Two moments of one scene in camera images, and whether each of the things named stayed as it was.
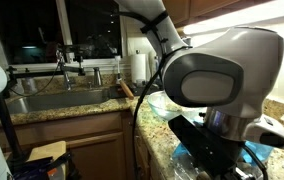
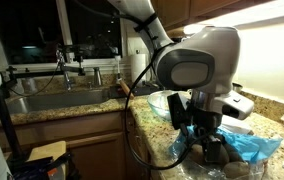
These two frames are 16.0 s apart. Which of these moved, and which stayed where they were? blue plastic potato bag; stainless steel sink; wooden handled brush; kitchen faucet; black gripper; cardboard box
Moved: blue plastic potato bag; black gripper
Stayed: kitchen faucet; wooden handled brush; stainless steel sink; cardboard box
